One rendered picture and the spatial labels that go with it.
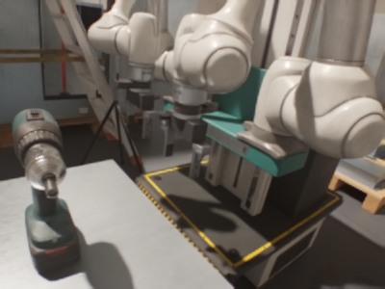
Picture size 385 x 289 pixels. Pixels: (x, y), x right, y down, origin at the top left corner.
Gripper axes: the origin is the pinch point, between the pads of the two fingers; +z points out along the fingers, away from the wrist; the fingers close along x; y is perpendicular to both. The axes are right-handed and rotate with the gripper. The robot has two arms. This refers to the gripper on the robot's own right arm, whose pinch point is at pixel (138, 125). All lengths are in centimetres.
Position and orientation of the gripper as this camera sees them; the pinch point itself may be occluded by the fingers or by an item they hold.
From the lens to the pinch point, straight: 94.5
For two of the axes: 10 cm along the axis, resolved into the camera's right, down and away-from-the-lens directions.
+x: -5.9, -4.0, 7.0
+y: 7.9, -1.4, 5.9
